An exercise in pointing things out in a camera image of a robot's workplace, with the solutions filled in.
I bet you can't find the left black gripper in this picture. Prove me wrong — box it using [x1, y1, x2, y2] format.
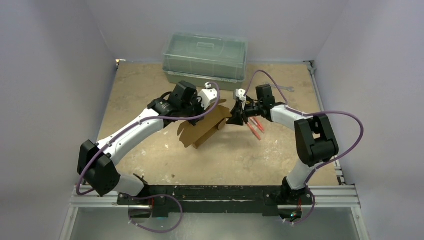
[180, 94, 210, 127]

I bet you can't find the red pen with label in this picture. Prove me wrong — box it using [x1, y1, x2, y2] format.
[246, 123, 262, 141]

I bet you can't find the brown cardboard box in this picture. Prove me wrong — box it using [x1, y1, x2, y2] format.
[177, 99, 232, 149]

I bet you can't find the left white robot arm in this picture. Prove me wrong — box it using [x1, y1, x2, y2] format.
[76, 81, 220, 205]

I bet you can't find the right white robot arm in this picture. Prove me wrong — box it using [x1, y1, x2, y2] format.
[226, 84, 339, 205]

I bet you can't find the green plastic storage box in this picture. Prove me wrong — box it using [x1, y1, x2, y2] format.
[162, 32, 248, 91]

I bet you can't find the silver wrench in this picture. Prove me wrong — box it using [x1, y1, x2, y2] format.
[264, 82, 295, 93]

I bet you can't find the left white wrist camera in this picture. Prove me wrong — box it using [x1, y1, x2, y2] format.
[198, 82, 220, 110]

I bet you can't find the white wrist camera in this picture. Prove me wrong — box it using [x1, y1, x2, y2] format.
[198, 82, 220, 110]
[233, 88, 247, 110]

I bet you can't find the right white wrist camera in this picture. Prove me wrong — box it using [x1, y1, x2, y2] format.
[233, 88, 247, 110]

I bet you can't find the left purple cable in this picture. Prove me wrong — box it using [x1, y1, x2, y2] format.
[75, 81, 222, 197]

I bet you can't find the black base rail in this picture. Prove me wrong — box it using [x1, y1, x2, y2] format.
[117, 185, 313, 218]

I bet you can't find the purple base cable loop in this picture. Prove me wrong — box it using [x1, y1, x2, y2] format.
[127, 194, 185, 234]

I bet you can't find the aluminium frame rail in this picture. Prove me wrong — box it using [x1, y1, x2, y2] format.
[60, 161, 369, 240]

